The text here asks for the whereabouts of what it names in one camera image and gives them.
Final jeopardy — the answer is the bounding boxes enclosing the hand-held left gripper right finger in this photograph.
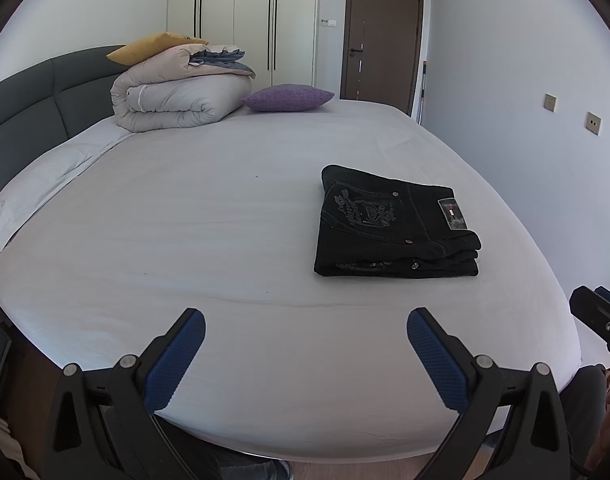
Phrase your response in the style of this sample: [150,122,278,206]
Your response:
[406,307,578,480]

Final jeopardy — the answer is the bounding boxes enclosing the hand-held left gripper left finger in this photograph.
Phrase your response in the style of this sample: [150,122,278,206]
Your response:
[42,307,207,480]

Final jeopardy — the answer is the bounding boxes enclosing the black pants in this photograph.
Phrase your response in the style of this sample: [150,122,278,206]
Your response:
[313,164,482,278]

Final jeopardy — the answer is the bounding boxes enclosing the person's leg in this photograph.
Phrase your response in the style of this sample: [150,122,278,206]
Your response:
[559,364,610,461]

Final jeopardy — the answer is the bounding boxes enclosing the bed with white sheet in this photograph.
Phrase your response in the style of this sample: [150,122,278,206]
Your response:
[0,97,583,461]

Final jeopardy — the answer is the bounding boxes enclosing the white pillow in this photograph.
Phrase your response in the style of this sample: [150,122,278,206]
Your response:
[0,125,136,261]

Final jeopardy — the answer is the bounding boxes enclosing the folded light grey duvet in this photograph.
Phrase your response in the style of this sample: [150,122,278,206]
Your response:
[110,72,256,133]

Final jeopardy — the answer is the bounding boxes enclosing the leaning pole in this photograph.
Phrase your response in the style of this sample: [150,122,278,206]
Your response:
[417,60,430,126]

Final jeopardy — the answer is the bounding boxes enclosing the purple pillow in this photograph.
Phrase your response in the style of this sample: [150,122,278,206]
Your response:
[241,84,336,113]

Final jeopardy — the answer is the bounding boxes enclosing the grey padded headboard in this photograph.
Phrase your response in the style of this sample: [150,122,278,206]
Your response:
[0,44,130,221]

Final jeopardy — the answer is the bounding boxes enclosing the folded beige blue quilt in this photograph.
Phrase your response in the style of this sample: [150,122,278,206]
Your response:
[127,42,256,81]

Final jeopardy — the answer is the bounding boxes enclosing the yellow pillow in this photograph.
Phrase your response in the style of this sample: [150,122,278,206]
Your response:
[106,32,209,66]

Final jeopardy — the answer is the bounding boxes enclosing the brown door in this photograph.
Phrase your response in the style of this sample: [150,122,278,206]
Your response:
[340,0,426,117]

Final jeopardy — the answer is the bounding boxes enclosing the white wardrobe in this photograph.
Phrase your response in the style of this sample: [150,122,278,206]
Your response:
[166,0,320,88]

